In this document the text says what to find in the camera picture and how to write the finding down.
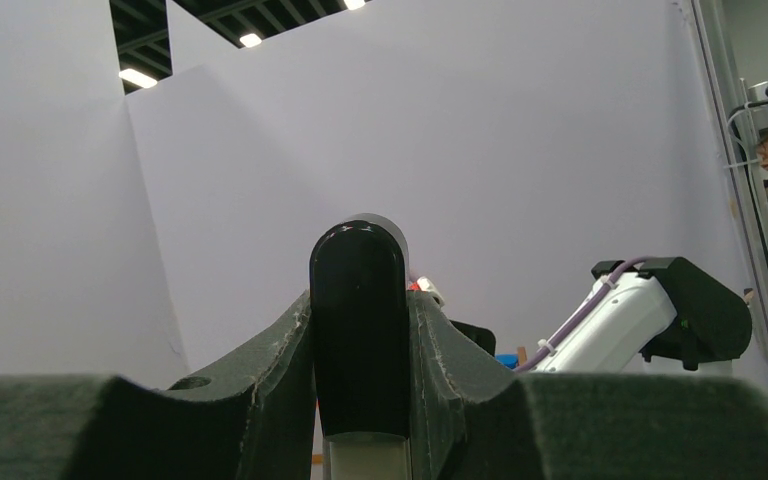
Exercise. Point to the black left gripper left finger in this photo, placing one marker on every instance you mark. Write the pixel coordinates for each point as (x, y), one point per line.
(248, 415)

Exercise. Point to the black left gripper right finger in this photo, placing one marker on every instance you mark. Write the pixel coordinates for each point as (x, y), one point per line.
(473, 418)

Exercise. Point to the long black silver stapler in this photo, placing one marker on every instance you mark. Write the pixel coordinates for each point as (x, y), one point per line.
(360, 331)

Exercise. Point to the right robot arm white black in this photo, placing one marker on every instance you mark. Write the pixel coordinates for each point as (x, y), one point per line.
(665, 307)

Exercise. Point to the blue small box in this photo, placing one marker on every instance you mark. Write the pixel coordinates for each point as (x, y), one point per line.
(510, 361)

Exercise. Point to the aluminium frame post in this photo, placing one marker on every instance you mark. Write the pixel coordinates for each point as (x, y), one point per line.
(740, 114)

